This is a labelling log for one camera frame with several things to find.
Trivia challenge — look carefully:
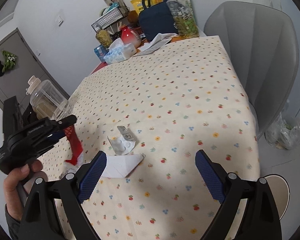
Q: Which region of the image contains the red packet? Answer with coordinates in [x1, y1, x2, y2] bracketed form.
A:
[63, 125, 83, 166]

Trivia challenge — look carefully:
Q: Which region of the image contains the white paper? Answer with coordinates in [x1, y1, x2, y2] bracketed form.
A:
[102, 154, 144, 178]

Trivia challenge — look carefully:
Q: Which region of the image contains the cream trash bin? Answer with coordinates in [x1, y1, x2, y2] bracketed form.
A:
[264, 174, 290, 220]

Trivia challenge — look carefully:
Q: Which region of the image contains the clear plastic trash bag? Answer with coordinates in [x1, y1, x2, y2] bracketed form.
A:
[265, 113, 300, 150]

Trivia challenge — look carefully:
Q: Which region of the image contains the left hand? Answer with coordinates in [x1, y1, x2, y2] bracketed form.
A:
[2, 159, 49, 222]

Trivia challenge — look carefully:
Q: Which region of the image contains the large clear water jug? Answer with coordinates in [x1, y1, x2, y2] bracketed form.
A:
[26, 75, 73, 121]

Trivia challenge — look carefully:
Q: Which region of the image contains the grey door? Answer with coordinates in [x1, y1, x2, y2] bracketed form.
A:
[0, 29, 69, 112]

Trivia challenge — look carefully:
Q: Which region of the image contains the blister pill pack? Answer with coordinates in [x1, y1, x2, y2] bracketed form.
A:
[108, 126, 136, 155]

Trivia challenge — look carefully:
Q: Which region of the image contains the blue drink can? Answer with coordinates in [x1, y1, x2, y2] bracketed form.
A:
[94, 45, 109, 62]

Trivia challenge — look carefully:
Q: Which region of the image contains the blue tissue box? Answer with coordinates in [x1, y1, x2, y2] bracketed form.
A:
[104, 38, 136, 64]

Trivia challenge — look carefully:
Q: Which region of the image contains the red white vase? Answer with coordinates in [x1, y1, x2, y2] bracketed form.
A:
[121, 25, 141, 48]

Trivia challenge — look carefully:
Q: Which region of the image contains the floral cream tablecloth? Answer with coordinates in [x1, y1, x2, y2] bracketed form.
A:
[37, 35, 262, 240]

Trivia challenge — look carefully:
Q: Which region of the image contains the folded paper on table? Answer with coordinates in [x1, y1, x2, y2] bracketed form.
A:
[136, 33, 179, 56]

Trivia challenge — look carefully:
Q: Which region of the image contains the navy lunch bag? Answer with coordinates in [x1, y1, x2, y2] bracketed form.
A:
[139, 0, 179, 42]

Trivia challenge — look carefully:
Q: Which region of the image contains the grey upholstered chair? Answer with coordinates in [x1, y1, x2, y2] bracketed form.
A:
[204, 1, 299, 138]

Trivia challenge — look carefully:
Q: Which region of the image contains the yellow snack bag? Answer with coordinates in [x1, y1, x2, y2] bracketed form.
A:
[130, 0, 163, 15]

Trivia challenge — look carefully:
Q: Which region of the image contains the tall tea bottle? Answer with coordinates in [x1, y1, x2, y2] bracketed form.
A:
[166, 0, 199, 39]

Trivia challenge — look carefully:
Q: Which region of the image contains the wire mesh basket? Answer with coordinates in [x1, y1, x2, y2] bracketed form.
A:
[91, 6, 129, 32]

